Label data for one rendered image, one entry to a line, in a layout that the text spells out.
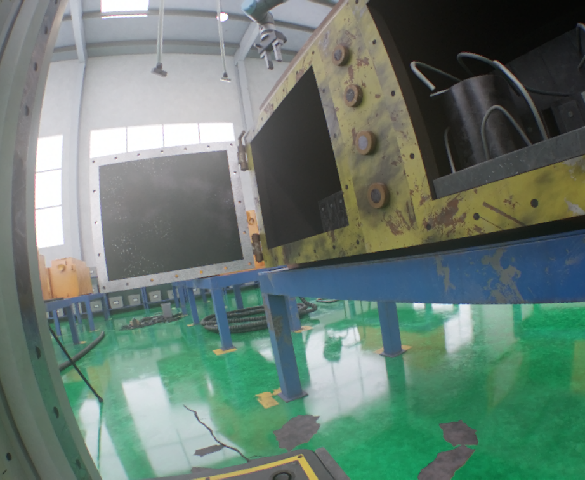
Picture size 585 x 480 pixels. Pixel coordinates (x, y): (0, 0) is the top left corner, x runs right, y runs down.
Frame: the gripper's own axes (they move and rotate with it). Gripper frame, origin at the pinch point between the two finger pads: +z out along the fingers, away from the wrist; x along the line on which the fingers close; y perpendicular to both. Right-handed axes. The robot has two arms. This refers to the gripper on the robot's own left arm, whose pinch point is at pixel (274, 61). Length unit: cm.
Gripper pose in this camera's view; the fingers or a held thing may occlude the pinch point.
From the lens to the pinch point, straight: 137.4
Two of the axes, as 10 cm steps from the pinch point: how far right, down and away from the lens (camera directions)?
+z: 1.8, 9.8, -0.6
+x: 6.4, -1.6, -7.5
